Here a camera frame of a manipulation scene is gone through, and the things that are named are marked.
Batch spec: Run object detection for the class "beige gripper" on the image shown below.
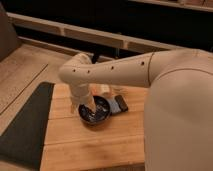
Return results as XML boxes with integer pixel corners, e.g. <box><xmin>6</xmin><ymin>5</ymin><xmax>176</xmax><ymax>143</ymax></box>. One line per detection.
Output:
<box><xmin>69</xmin><ymin>84</ymin><xmax>96</xmax><ymax>116</ymax></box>

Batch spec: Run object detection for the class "dark ceramic bowl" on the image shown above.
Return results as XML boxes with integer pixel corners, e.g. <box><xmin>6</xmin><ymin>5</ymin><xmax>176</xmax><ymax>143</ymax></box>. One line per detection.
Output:
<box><xmin>78</xmin><ymin>96</ymin><xmax>111</xmax><ymax>125</ymax></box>

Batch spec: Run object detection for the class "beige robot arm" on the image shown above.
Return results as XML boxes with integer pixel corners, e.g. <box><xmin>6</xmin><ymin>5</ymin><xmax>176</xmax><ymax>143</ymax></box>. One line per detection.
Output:
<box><xmin>59</xmin><ymin>49</ymin><xmax>213</xmax><ymax>171</ymax></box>

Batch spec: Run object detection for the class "blue cloth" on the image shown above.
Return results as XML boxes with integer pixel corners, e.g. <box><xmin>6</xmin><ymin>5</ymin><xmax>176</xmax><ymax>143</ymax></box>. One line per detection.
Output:
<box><xmin>108</xmin><ymin>98</ymin><xmax>121</xmax><ymax>115</ymax></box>

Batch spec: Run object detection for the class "black rectangular block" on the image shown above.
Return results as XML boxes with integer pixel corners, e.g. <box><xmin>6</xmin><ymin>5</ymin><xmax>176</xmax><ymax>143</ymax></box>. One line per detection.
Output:
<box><xmin>115</xmin><ymin>95</ymin><xmax>128</xmax><ymax>112</ymax></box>

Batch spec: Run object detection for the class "black table leg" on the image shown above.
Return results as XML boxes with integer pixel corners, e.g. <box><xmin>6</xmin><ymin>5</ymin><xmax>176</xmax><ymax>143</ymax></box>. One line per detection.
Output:
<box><xmin>91</xmin><ymin>51</ymin><xmax>100</xmax><ymax>64</ymax></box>

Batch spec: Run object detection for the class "dark floor mat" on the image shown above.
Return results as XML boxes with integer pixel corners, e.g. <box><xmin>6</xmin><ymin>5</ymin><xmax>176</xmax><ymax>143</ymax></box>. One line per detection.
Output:
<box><xmin>0</xmin><ymin>82</ymin><xmax>54</xmax><ymax>170</ymax></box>

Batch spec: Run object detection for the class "grey sofa corner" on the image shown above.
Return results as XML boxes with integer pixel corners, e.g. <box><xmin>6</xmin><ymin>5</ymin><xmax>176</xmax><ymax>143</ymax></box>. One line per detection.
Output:
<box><xmin>0</xmin><ymin>2</ymin><xmax>21</xmax><ymax>62</ymax></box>

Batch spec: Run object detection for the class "white shelf rail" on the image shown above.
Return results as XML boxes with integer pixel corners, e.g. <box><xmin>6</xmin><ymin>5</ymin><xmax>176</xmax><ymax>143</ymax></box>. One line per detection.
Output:
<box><xmin>7</xmin><ymin>12</ymin><xmax>181</xmax><ymax>53</ymax></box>

